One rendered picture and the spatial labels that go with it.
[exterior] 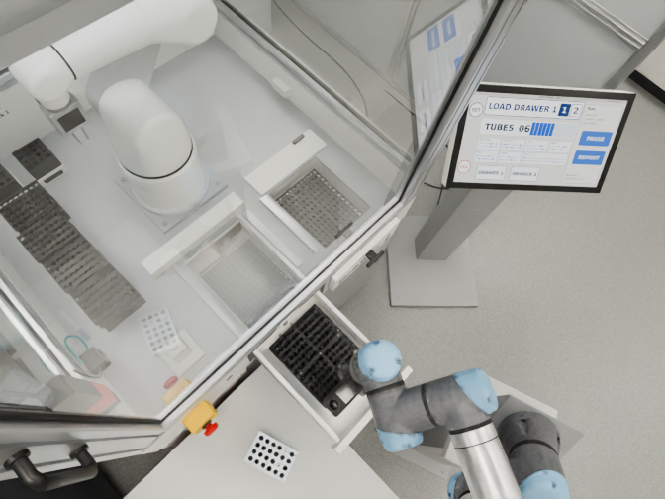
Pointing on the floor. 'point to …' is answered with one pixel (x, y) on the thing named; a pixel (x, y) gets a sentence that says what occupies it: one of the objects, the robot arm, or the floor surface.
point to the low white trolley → (334, 465)
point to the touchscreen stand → (438, 251)
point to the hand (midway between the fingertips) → (345, 383)
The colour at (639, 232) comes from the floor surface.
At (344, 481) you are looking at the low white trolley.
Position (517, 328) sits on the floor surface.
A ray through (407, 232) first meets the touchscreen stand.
